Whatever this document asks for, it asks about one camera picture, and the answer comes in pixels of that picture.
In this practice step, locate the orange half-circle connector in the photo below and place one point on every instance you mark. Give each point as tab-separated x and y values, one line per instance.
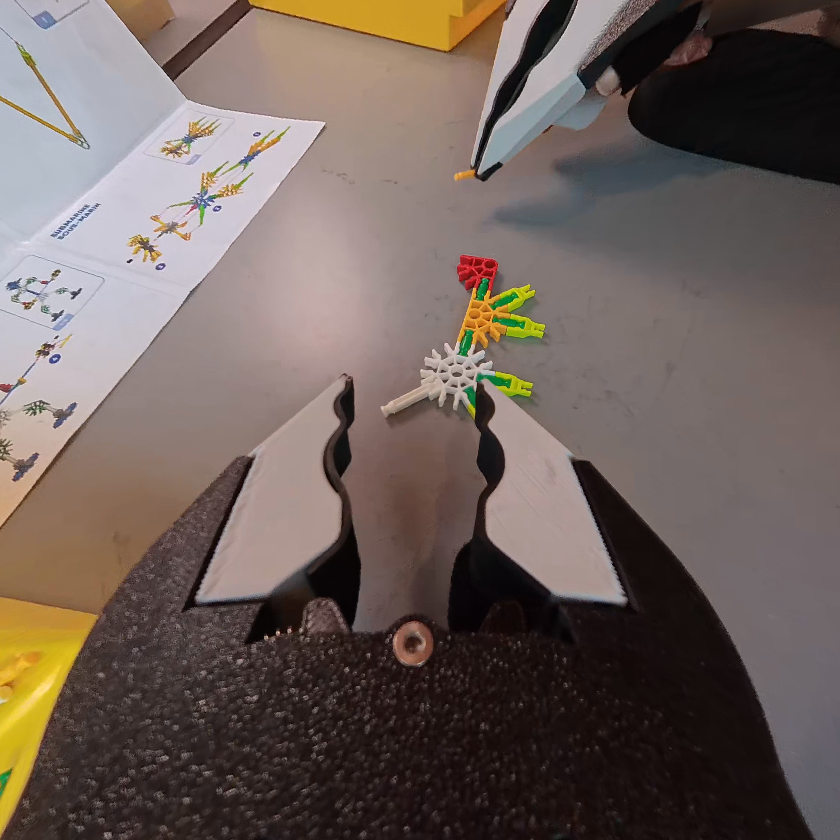
474	321

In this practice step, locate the yellow box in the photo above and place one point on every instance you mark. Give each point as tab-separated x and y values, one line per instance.
394	19
39	722

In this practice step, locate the printed building set box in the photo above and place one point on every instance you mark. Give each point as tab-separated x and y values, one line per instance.
141	13

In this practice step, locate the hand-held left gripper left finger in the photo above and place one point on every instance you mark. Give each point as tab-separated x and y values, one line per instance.
282	525

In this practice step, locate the person's right hand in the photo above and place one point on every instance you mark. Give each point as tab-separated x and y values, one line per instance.
607	82

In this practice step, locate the white plastic rod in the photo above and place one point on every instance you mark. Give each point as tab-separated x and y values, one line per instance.
407	400

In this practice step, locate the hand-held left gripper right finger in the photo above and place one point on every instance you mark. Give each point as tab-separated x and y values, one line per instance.
551	525

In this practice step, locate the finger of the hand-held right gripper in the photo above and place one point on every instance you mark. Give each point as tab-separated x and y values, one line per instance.
508	39
590	33

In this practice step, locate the white snowflake connector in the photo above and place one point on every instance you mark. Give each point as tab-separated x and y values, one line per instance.
443	367

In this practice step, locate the person's right forearm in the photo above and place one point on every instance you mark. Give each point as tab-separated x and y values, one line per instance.
754	111

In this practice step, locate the printed instruction sheet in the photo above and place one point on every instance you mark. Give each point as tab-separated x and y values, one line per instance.
98	229

